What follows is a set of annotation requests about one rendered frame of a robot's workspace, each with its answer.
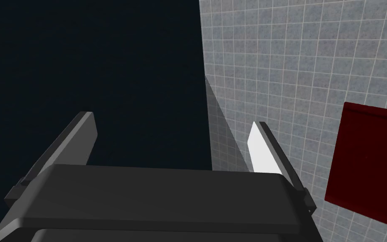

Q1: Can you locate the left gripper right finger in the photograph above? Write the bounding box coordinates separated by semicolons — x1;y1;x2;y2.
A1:
247;121;317;214

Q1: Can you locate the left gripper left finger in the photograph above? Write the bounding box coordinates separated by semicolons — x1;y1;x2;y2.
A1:
4;111;98;208

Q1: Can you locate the dark red square object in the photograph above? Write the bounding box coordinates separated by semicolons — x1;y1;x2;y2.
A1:
324;102;387;233

